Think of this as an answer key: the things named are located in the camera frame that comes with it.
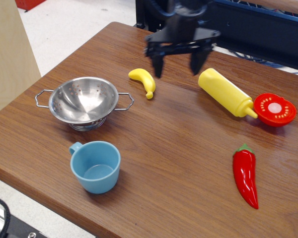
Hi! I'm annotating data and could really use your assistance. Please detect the red toy tomato half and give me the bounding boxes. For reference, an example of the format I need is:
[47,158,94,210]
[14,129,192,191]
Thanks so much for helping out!
[253,93,297,127]

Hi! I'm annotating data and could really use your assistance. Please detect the yellow mustard squeeze bottle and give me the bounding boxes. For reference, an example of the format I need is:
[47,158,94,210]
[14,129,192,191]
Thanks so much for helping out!
[198,68,258,119]

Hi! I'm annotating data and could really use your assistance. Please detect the stainless steel colander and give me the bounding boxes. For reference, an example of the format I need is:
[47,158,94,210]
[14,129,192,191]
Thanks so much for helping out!
[35,77,134,131]

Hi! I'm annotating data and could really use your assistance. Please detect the red plastic crate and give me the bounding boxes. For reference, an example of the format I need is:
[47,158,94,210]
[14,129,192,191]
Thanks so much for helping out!
[15,0,45,11]

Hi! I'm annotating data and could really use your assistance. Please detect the light plywood panel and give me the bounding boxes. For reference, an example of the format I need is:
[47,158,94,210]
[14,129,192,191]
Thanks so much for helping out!
[0,0,41,110]

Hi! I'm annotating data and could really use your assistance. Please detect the black braided cable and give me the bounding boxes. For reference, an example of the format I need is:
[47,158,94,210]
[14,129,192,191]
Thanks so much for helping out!
[0,196,11,238]

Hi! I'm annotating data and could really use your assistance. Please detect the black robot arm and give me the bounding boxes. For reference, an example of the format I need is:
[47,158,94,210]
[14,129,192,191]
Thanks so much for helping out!
[145,0,220,78]

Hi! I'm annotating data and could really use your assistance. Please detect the aluminium and black mount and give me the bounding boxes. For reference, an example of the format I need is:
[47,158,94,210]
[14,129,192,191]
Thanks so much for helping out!
[0,205,47,238]

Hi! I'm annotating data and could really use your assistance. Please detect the blue cables on floor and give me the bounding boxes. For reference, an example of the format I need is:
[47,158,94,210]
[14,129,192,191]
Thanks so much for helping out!
[229,49,298,75]

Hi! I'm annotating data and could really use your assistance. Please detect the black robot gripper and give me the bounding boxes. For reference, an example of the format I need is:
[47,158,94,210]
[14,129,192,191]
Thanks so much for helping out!
[144,9,221,78]

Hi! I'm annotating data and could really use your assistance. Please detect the yellow toy banana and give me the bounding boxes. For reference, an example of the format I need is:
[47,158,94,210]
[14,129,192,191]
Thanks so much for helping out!
[128,68,156,100]

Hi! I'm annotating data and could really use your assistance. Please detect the red toy chili pepper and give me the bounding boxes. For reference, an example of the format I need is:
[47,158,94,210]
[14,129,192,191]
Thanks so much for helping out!
[232,144,259,209]

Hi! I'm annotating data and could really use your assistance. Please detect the light blue plastic cup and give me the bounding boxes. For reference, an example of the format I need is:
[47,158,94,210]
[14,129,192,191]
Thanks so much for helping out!
[69,141,121,194]

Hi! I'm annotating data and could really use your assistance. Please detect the black metal frame rail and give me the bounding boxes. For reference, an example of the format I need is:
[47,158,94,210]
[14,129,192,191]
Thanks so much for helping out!
[136,0,298,69]

